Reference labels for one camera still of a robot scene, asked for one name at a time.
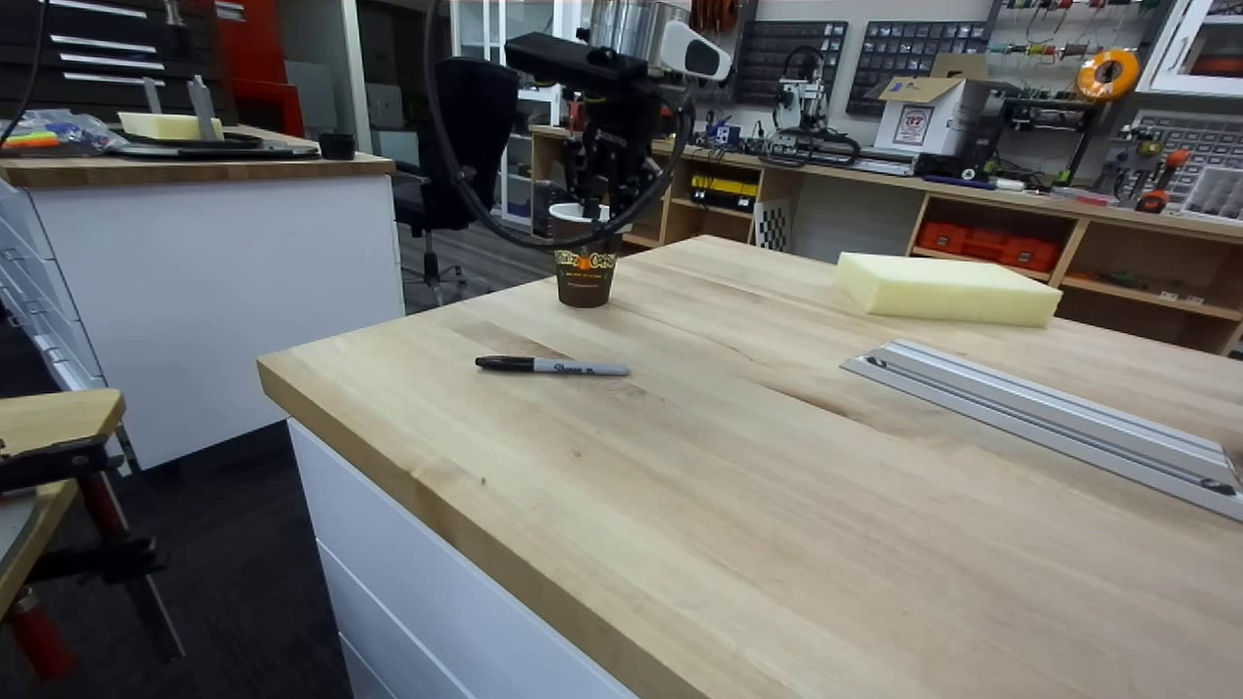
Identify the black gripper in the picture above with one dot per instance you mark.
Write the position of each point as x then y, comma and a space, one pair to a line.
609, 142

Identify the brown paper cup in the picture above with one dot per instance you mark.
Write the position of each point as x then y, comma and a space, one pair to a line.
583, 276

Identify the black grey marker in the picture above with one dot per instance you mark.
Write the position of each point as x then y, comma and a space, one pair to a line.
558, 368

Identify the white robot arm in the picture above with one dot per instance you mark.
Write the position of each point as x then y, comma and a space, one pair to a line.
692, 51

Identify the yellow black box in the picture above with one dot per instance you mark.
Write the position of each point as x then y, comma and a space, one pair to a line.
725, 192

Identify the black office chair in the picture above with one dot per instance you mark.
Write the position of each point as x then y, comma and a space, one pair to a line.
459, 131

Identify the dark pegboard panel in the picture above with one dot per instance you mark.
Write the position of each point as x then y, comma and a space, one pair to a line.
778, 51
913, 44

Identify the white cardboard box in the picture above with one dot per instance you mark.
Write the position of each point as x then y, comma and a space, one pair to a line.
921, 117

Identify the yellow foam block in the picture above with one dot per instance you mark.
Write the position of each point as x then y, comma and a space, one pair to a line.
945, 290

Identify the red tool cabinet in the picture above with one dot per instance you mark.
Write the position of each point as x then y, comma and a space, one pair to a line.
255, 65

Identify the red bin row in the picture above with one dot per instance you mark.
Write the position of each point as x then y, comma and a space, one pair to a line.
992, 242

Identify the black mat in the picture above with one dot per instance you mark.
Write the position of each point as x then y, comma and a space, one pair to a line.
194, 144

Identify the white counter wooden top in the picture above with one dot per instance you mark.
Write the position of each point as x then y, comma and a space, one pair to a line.
194, 295

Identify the white table cabinet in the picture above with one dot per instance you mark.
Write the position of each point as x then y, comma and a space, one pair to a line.
412, 608

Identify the thin yellow foam pad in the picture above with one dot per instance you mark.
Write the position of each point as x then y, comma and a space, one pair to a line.
161, 127

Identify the black 3D printer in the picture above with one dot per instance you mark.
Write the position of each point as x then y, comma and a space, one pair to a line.
1041, 139

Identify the black drawer cabinet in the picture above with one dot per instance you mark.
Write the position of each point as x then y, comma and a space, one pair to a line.
97, 51

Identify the orange spool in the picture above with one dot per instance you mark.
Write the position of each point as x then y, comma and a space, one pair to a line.
1107, 70

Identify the wooden shelving unit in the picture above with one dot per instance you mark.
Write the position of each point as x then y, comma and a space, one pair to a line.
1138, 276

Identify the clear plastic sheet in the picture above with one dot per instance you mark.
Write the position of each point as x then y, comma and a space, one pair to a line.
39, 284

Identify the wooden workbench with clamps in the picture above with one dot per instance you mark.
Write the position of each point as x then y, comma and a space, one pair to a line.
51, 432

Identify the white glass door cabinet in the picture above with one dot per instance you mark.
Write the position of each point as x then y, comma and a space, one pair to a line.
1204, 44

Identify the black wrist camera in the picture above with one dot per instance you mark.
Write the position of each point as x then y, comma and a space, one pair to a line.
558, 60

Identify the aluminium extrusion rail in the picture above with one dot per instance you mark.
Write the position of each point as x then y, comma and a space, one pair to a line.
1036, 413

